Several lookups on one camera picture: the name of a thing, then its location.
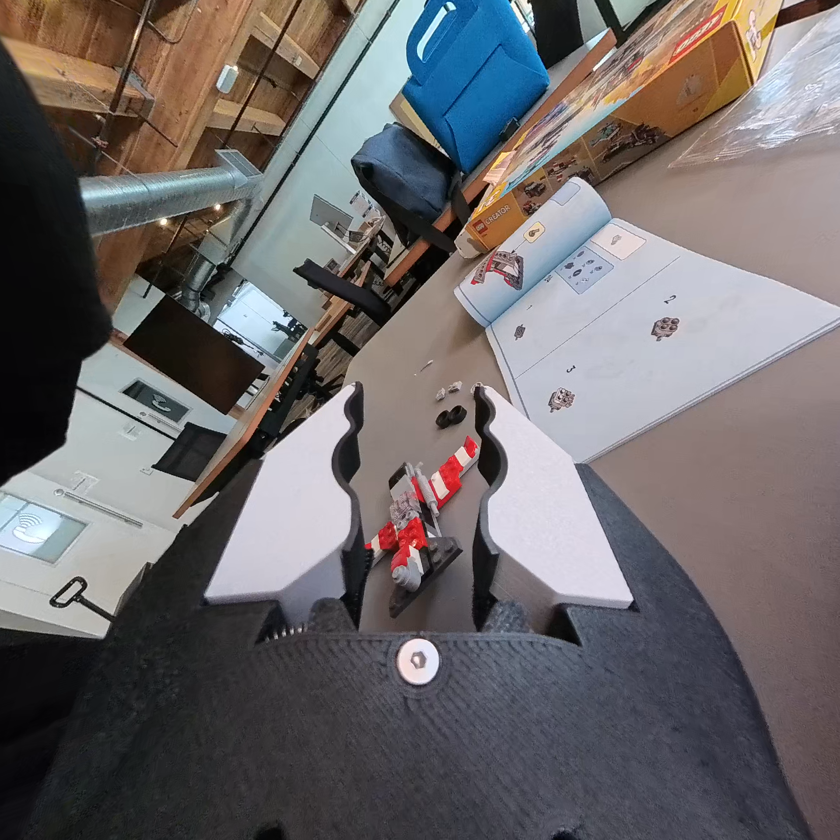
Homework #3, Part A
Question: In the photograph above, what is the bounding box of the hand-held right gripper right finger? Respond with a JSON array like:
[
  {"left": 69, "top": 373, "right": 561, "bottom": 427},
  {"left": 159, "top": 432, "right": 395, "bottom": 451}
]
[{"left": 471, "top": 386, "right": 635, "bottom": 634}]

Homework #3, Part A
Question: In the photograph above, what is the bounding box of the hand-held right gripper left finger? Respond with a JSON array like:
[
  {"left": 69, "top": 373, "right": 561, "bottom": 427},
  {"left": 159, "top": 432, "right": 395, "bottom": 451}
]
[{"left": 205, "top": 382, "right": 368, "bottom": 624}]

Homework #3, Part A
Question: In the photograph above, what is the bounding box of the red white toy brick plane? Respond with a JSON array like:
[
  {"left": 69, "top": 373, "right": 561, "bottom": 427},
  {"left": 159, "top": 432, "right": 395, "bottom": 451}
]
[{"left": 364, "top": 434, "right": 480, "bottom": 620}]

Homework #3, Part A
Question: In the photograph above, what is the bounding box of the person's left forearm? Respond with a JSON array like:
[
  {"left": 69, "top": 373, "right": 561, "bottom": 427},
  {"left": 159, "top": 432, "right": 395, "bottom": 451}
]
[{"left": 0, "top": 39, "right": 114, "bottom": 488}]

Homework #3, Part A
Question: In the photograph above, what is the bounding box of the black mesh chair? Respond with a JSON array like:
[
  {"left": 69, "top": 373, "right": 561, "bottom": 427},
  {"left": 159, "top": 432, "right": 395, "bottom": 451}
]
[{"left": 151, "top": 421, "right": 228, "bottom": 484}]

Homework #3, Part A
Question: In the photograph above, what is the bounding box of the light blue instruction booklet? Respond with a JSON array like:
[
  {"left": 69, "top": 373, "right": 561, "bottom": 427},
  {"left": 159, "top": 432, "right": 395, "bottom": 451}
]
[{"left": 454, "top": 177, "right": 840, "bottom": 464}]

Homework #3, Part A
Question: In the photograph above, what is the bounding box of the black office chair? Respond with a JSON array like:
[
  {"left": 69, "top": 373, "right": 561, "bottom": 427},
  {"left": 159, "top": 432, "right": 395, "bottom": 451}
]
[{"left": 293, "top": 259, "right": 396, "bottom": 359}]

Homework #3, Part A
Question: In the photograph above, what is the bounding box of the frosted phone window sign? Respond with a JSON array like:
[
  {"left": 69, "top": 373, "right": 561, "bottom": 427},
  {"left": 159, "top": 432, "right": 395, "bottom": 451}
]
[{"left": 0, "top": 494, "right": 90, "bottom": 566}]

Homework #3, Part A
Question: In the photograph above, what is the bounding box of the white computer monitor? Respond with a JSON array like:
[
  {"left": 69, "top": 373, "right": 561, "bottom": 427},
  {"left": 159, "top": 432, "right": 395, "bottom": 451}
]
[{"left": 309, "top": 194, "right": 359, "bottom": 241}]

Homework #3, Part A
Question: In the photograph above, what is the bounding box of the navy backpack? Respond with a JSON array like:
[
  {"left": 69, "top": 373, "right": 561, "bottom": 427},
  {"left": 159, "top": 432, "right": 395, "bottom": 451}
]
[{"left": 350, "top": 122, "right": 475, "bottom": 254}]

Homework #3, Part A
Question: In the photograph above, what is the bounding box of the blue felt bag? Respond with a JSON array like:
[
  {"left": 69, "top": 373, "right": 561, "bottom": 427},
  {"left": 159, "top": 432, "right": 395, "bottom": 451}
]
[{"left": 401, "top": 0, "right": 552, "bottom": 175}]

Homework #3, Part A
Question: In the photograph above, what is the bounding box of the yellow toy brick box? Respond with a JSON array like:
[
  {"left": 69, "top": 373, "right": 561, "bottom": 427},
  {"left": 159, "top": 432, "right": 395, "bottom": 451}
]
[{"left": 456, "top": 0, "right": 786, "bottom": 261}]

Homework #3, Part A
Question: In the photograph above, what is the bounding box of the clear plastic bag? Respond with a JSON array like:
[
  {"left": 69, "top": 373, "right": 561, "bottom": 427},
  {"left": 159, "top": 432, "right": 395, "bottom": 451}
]
[{"left": 669, "top": 7, "right": 840, "bottom": 173}]

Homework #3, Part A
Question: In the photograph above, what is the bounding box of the grey phone wall sign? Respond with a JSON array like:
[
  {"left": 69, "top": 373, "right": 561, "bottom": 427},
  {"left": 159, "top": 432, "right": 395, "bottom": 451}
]
[{"left": 121, "top": 378, "right": 192, "bottom": 425}]

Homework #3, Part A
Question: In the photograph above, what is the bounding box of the dark wall screen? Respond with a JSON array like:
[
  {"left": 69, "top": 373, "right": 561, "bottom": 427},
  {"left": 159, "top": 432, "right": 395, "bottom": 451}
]
[{"left": 122, "top": 294, "right": 267, "bottom": 416}]

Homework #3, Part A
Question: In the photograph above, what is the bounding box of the ribbed metal duct pipe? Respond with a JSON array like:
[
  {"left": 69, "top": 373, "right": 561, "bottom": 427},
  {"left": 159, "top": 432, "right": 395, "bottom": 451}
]
[{"left": 176, "top": 202, "right": 254, "bottom": 317}]

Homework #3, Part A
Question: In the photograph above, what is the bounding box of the silver metal air duct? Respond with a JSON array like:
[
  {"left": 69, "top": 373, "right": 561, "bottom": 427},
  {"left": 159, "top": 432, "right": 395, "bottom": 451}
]
[{"left": 79, "top": 149, "right": 265, "bottom": 238}]

